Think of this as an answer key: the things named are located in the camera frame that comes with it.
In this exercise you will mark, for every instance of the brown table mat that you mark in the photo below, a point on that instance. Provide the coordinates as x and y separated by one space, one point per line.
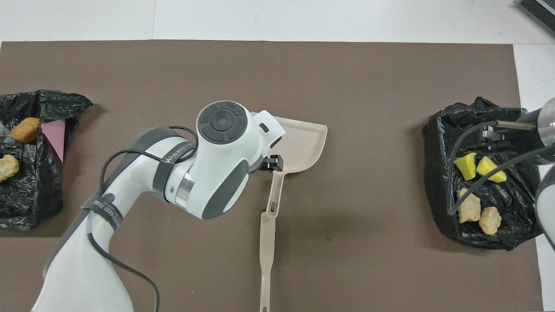
347 69

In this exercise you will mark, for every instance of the black bag lined bin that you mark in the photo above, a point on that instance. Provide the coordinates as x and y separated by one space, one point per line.
442 182

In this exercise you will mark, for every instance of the green topped yellow sponge piece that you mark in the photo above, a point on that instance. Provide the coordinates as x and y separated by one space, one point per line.
490 170

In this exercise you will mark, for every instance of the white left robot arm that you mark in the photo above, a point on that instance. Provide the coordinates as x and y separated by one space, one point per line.
221 123

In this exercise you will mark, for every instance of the dark grey ribbed device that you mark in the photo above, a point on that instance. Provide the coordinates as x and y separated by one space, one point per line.
540 9

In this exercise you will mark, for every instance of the pink bin with black bag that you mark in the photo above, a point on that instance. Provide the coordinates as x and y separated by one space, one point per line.
30 190

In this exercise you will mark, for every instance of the pale cream foam chunk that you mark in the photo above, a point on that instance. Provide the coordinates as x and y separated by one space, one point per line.
8 168

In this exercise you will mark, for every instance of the brown cork nugget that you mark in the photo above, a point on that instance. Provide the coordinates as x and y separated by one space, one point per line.
26 130

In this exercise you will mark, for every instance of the small yellow sponge piece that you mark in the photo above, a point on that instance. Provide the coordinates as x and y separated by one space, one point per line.
466 167

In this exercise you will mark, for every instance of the beige hand brush black bristles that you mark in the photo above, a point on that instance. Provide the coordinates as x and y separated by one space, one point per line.
267 255

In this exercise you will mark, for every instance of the pale beige foam chunk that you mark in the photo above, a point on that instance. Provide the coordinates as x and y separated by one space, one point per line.
469 209

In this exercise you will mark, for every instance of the tan croissant piece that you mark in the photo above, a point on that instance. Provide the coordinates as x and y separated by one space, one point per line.
490 221

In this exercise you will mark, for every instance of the beige plastic dustpan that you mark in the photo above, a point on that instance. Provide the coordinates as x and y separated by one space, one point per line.
299 143

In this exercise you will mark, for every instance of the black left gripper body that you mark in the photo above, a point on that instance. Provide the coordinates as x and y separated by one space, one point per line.
271 164

